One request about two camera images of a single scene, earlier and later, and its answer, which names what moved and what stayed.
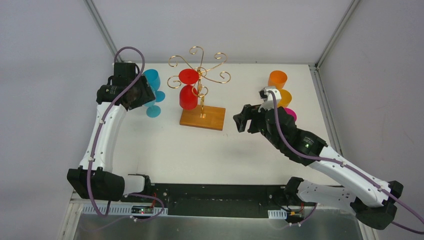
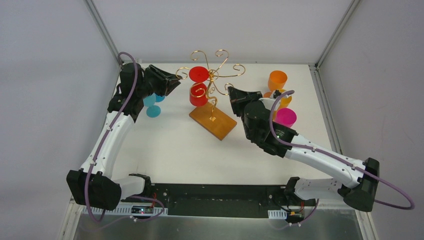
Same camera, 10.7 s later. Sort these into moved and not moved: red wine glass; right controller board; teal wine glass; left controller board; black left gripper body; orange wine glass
Moved: red wine glass; black left gripper body
Not moved: right controller board; teal wine glass; left controller board; orange wine glass
